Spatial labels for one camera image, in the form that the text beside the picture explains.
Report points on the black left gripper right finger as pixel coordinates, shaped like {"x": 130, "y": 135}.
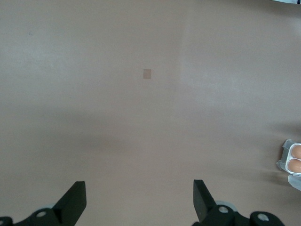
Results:
{"x": 204, "y": 202}

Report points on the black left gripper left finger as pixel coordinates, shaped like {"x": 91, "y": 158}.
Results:
{"x": 70, "y": 202}

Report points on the clear plastic egg carton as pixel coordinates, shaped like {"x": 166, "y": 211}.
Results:
{"x": 288, "y": 162}

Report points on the brown egg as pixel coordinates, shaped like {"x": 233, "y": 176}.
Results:
{"x": 298, "y": 151}
{"x": 296, "y": 165}

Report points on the small brown tape patch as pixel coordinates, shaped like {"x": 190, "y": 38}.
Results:
{"x": 147, "y": 74}

